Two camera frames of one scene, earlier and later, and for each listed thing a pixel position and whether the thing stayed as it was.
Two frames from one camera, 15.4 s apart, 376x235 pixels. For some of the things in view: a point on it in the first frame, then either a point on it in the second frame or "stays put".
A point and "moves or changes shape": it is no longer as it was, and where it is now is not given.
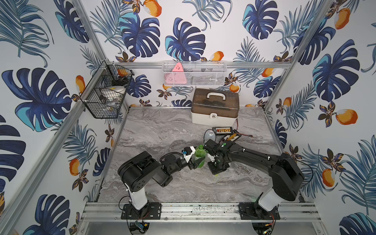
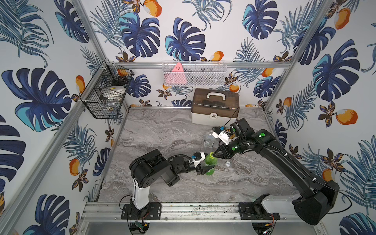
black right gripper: [214, 171] → [223, 152]
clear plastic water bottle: [209, 134] stays put
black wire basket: [104, 97] stays put
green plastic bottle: [200, 152] moves or changes shape
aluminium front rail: [94, 212] stays put
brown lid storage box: [215, 107] stays put
